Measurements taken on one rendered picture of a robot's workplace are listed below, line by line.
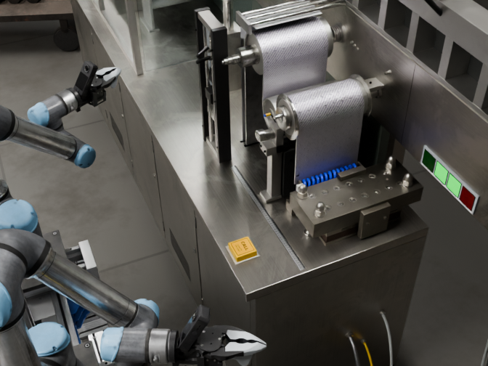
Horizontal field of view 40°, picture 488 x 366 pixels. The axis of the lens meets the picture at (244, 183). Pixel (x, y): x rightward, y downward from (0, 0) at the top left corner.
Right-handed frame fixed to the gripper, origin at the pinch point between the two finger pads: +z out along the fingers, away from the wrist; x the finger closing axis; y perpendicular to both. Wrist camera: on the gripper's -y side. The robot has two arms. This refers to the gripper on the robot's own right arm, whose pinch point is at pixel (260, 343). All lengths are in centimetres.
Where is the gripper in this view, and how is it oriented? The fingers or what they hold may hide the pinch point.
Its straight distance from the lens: 151.6
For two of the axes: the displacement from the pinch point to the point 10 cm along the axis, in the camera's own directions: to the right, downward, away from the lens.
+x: -0.5, 5.6, -8.2
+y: 0.1, 8.3, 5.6
